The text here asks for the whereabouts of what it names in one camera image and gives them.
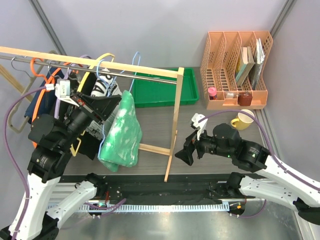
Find pink capped bottle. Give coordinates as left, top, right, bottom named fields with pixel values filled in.
left=208, top=87, right=217, bottom=101

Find black trousers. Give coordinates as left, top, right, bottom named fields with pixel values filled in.
left=77, top=72, right=101, bottom=160

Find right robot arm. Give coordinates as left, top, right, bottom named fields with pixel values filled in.
left=175, top=123, right=320, bottom=225

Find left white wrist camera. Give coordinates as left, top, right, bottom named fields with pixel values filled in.
left=44, top=78, right=79, bottom=107

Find light blue wire hanger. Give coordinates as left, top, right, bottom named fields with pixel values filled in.
left=95, top=51, right=141, bottom=161

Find books in organizer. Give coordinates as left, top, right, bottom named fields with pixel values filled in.
left=234, top=38, right=266, bottom=90

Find yellow plastic hanger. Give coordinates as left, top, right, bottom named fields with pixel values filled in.
left=70, top=53, right=115, bottom=157

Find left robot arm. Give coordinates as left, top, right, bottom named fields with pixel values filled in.
left=0, top=92, right=122, bottom=240

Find clear small bottle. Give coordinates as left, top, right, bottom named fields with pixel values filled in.
left=224, top=91, right=237, bottom=99

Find navy blue trousers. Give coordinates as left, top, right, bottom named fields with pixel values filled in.
left=24, top=67, right=64, bottom=124

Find green white trousers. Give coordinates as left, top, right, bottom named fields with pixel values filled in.
left=97, top=90, right=143, bottom=172

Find yellow mug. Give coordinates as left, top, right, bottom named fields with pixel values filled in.
left=230, top=112, right=254, bottom=131

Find orange plastic hanger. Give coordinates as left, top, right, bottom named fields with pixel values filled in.
left=30, top=57, right=83, bottom=148

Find green plastic tray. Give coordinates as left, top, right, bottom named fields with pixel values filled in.
left=131, top=67, right=199, bottom=108

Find orange plastic file organizer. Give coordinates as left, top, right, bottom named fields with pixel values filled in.
left=200, top=31, right=273, bottom=110

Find wooden clothes rack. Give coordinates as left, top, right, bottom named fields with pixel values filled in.
left=0, top=46, right=185, bottom=183

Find dark red jar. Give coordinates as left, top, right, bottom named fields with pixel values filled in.
left=237, top=91, right=253, bottom=106

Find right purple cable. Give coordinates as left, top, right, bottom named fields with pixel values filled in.
left=196, top=109, right=320, bottom=220

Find newspaper print trousers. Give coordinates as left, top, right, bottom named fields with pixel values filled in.
left=86, top=79, right=122, bottom=140

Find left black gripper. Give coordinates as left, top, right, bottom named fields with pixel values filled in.
left=58, top=90, right=122, bottom=148

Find purple plastic hanger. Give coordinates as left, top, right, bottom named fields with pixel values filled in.
left=54, top=54, right=91, bottom=119

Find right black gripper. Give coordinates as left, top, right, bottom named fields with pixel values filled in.
left=175, top=124, right=234, bottom=166

